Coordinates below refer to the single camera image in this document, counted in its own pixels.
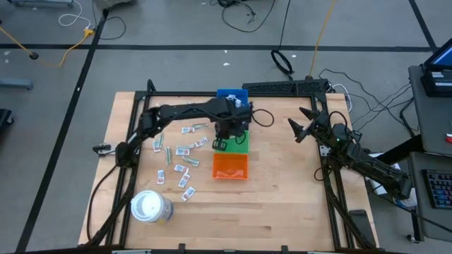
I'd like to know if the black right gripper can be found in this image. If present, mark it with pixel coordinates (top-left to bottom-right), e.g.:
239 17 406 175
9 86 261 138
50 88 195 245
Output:
287 107 335 144

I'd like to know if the green plastic basket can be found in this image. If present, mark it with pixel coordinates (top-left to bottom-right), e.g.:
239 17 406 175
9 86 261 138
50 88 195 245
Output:
225 130 250 155

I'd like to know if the blue plastic basket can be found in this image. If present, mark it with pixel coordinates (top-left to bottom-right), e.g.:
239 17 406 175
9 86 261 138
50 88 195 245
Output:
216 88 250 107

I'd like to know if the orange plastic basket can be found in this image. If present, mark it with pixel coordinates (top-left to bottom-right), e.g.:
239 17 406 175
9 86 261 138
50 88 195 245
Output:
212 152 249 181

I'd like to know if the black desk beam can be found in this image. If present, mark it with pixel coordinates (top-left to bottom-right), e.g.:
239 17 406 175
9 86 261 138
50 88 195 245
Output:
374 133 424 167

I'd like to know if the black flat pad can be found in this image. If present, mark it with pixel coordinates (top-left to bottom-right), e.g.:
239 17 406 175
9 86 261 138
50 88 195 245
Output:
348 209 378 250

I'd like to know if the grey desk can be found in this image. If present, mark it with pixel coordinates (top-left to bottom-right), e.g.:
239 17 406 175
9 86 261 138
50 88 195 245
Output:
408 64 452 158

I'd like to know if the yellow-label wipes canister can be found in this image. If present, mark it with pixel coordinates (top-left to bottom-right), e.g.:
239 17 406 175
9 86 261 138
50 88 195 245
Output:
395 197 419 209

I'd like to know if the black labelled device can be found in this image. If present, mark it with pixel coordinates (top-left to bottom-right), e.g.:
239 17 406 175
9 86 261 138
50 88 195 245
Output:
420 68 452 99

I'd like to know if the black keyboard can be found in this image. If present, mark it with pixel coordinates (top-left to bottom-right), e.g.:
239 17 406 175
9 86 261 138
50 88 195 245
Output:
421 168 452 210

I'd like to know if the black laptop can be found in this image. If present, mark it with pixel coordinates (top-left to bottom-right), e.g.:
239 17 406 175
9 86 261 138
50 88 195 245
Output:
422 37 452 71

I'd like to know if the grey cart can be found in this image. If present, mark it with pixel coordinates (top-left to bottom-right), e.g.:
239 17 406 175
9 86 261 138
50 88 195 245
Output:
405 151 452 243

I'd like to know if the long grey floor bar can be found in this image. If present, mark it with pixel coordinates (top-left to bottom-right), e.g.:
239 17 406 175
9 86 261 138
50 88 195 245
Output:
8 0 75 8

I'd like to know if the black chair base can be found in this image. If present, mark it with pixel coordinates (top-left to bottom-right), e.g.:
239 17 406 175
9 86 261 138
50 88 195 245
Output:
0 108 15 135

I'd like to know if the black left wrist camera cable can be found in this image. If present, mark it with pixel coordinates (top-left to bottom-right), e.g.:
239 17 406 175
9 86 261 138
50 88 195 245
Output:
235 108 275 145

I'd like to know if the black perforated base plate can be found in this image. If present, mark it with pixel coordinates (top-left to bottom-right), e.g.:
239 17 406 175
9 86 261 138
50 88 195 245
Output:
242 78 330 97

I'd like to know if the black hanging cable with coil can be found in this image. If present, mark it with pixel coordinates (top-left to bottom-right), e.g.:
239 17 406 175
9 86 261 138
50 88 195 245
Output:
270 0 296 81

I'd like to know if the white cable at frame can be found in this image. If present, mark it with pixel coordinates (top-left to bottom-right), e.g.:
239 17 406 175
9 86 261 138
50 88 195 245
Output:
331 83 354 113

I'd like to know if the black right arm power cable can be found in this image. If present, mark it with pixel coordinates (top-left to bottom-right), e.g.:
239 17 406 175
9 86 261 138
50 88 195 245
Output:
314 165 331 183

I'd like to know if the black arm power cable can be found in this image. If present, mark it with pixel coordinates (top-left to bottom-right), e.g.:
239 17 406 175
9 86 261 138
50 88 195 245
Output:
314 165 331 183
85 162 121 244

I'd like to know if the thick yellow hanging cable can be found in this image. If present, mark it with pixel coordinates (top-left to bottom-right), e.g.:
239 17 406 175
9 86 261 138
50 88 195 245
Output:
308 0 337 79

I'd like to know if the tangled black floor cable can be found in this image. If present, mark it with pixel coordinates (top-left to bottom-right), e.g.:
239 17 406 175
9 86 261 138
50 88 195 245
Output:
215 0 278 35

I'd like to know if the black desk cable bundle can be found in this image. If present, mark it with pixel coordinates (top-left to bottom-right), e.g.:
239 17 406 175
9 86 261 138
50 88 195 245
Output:
317 68 421 137

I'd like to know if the looped black floor cable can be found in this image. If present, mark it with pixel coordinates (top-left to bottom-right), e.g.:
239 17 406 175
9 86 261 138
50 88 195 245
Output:
91 0 127 41

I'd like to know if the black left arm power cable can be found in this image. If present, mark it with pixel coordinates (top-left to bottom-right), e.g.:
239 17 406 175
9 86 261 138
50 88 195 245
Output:
85 162 121 244

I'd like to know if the yellow extension cable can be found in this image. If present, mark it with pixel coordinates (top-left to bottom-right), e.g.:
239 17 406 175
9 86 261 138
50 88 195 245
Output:
0 26 96 68

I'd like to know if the white floor cable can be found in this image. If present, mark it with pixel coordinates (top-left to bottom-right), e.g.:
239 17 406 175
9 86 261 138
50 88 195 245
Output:
57 0 93 30

